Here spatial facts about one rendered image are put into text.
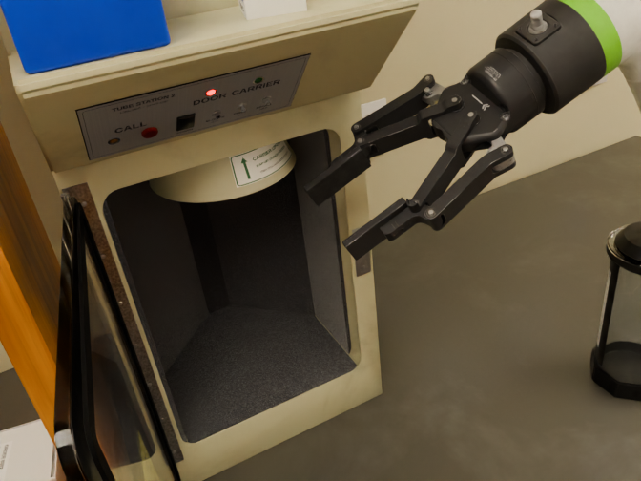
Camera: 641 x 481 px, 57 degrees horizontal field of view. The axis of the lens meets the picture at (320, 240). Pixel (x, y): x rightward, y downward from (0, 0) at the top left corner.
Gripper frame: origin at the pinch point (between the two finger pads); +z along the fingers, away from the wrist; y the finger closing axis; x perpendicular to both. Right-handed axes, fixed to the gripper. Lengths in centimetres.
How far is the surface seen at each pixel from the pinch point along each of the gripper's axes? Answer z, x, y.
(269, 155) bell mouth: 3.8, 0.0, -12.6
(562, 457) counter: -2.5, 38.8, 23.2
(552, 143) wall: -50, 83, -41
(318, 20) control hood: -6.5, -17.1, -3.5
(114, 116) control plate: 10.6, -20.2, -5.4
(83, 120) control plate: 12.3, -21.8, -5.1
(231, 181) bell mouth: 8.7, -1.9, -11.0
